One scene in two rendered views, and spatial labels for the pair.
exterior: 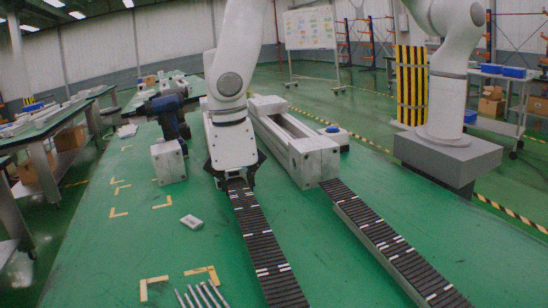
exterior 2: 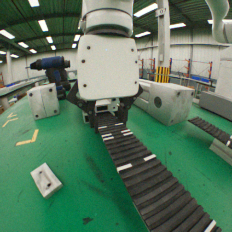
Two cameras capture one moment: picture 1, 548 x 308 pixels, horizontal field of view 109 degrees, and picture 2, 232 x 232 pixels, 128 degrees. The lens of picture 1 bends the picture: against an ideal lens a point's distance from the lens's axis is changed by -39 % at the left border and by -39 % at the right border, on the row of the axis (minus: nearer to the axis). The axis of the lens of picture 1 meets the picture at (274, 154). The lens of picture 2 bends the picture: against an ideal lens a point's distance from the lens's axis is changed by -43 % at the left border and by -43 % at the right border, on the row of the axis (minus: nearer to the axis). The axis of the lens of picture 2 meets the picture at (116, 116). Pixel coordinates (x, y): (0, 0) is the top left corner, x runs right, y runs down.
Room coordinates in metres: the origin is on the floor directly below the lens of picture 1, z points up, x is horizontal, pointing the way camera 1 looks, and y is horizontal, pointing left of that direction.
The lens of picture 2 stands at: (0.46, 0.10, 0.91)
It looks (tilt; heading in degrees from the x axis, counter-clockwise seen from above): 27 degrees down; 353
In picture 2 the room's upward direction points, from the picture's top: straight up
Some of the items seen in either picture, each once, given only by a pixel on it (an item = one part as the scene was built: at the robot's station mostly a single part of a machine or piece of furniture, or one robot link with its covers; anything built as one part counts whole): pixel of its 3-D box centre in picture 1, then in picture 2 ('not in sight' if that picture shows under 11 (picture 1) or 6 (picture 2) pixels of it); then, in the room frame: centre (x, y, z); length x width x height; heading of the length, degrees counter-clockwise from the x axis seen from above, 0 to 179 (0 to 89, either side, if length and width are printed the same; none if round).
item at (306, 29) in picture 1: (311, 48); not in sight; (6.60, -1.02, 0.97); 1.51 x 0.50 x 1.95; 40
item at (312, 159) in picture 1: (318, 160); (173, 101); (0.69, -0.11, 0.83); 0.12 x 0.09 x 0.10; 103
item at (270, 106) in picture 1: (267, 108); not in sight; (1.12, 0.01, 0.87); 0.16 x 0.11 x 0.07; 13
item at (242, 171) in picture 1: (218, 129); (87, 84); (1.08, 0.19, 0.82); 0.80 x 0.10 x 0.09; 13
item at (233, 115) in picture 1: (227, 112); (105, 29); (0.64, 0.09, 0.98); 0.09 x 0.08 x 0.03; 103
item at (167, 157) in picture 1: (171, 161); (48, 98); (0.78, 0.30, 0.83); 0.11 x 0.10 x 0.10; 114
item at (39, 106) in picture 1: (41, 127); (14, 93); (4.11, 4.21, 0.50); 1.03 x 0.55 x 1.01; 25
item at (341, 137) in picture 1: (330, 140); not in sight; (0.88, -0.17, 0.81); 0.10 x 0.08 x 0.06; 103
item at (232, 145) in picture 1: (231, 140); (107, 63); (0.64, 0.09, 0.92); 0.10 x 0.07 x 0.11; 103
